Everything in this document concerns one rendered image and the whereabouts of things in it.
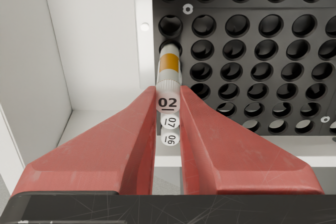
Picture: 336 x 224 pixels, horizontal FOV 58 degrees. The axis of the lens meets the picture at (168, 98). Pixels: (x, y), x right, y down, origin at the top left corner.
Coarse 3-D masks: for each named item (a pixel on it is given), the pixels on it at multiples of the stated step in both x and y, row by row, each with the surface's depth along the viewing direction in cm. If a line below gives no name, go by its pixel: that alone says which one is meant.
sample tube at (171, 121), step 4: (176, 112) 19; (160, 116) 19; (164, 116) 18; (168, 116) 18; (172, 116) 18; (176, 116) 18; (160, 120) 19; (164, 120) 18; (168, 120) 18; (172, 120) 18; (176, 120) 18; (164, 124) 19; (168, 124) 19; (172, 124) 19; (176, 124) 19; (168, 128) 19; (172, 128) 19
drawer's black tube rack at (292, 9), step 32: (192, 0) 16; (224, 0) 16; (256, 0) 16; (288, 0) 16; (320, 0) 16; (192, 32) 17; (224, 32) 17; (256, 32) 17; (288, 32) 16; (320, 32) 16; (192, 64) 18; (224, 64) 18; (256, 64) 18; (288, 64) 21; (320, 64) 21; (224, 96) 19; (256, 96) 19; (288, 96) 19; (320, 96) 19; (256, 128) 21; (288, 128) 20; (320, 128) 20
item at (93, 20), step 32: (64, 0) 22; (96, 0) 22; (128, 0) 22; (64, 32) 23; (96, 32) 23; (128, 32) 23; (64, 64) 25; (96, 64) 25; (128, 64) 25; (96, 96) 27; (128, 96) 27; (160, 160) 23; (320, 160) 23
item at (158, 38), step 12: (156, 0) 16; (168, 0) 16; (180, 0) 16; (156, 12) 16; (168, 12) 16; (180, 12) 16; (156, 24) 16; (180, 24) 17; (156, 36) 17; (168, 36) 17; (180, 36) 17; (156, 48) 17; (180, 48) 17; (156, 60) 18; (180, 60) 18; (156, 72) 18; (156, 120) 20
